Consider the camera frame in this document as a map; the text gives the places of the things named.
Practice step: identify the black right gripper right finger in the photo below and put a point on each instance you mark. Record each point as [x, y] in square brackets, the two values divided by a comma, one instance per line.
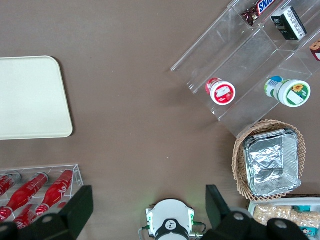
[225, 222]

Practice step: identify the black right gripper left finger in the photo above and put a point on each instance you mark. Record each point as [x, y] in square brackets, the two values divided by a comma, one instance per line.
[62, 220]

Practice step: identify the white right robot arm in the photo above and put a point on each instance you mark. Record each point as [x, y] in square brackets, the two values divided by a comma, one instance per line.
[171, 212]

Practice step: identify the woven wicker basket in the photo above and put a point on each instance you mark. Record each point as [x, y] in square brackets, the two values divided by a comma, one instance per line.
[240, 160]

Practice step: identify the cream plastic tray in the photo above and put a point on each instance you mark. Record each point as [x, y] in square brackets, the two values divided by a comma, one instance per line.
[30, 97]

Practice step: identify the red cola bottle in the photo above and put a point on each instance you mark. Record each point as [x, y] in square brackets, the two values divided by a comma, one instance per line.
[56, 191]
[6, 183]
[25, 217]
[25, 192]

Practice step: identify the white plastic bin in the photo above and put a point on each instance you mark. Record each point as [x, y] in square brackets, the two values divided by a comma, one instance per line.
[252, 206]

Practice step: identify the clear acrylic bottle box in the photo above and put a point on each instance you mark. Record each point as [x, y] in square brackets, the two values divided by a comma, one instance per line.
[76, 175]

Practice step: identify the puffed rice snack bag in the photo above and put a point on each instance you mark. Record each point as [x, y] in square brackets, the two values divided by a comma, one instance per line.
[282, 213]

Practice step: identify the aluminium foil container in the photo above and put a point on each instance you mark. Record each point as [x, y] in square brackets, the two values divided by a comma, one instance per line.
[270, 165]

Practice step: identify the teal snack packet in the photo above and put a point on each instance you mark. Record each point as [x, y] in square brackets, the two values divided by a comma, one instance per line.
[302, 208]

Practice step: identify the red strawberry yogurt cup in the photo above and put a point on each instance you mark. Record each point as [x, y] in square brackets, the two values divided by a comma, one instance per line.
[222, 93]

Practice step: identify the green sunflower yogurt cup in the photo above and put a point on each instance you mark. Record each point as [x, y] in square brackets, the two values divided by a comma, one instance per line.
[292, 92]

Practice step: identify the clear acrylic tiered shelf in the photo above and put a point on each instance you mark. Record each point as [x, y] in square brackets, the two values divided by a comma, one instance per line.
[250, 57]

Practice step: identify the red snack packet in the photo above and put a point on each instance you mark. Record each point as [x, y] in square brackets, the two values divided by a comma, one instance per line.
[316, 50]

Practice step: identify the black and white carton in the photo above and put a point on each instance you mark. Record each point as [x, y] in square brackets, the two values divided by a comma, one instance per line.
[288, 23]

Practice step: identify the brown Snickers bar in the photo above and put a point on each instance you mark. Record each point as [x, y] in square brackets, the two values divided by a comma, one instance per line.
[260, 8]

